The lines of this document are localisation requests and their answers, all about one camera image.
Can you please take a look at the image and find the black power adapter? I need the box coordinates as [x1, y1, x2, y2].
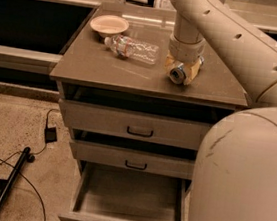
[44, 127, 57, 144]

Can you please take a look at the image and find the red bull can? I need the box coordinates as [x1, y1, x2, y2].
[167, 52, 205, 88]

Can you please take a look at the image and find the black pole left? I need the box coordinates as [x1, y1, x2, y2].
[0, 147, 31, 209]

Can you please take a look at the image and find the grey middle drawer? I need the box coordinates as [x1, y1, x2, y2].
[70, 141, 194, 179]

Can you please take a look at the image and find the white paper bowl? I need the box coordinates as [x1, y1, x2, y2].
[90, 15, 129, 38]

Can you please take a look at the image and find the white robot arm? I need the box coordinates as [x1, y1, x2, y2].
[170, 0, 277, 221]

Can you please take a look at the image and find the grey drawer cabinet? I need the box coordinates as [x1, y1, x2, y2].
[50, 3, 247, 216]

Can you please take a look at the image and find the black floor cable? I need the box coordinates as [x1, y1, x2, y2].
[0, 102, 61, 221]

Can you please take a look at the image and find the grey bottom drawer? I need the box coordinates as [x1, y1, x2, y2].
[59, 163, 187, 221]

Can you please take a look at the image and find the grey top drawer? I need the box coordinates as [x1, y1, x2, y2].
[59, 99, 210, 150]

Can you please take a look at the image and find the clear plastic water bottle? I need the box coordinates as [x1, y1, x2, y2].
[104, 34, 159, 65]

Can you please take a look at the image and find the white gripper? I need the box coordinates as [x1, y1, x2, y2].
[164, 35, 205, 85]

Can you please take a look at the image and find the grey drawer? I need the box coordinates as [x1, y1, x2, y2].
[70, 141, 194, 179]
[59, 163, 187, 221]
[59, 99, 210, 150]

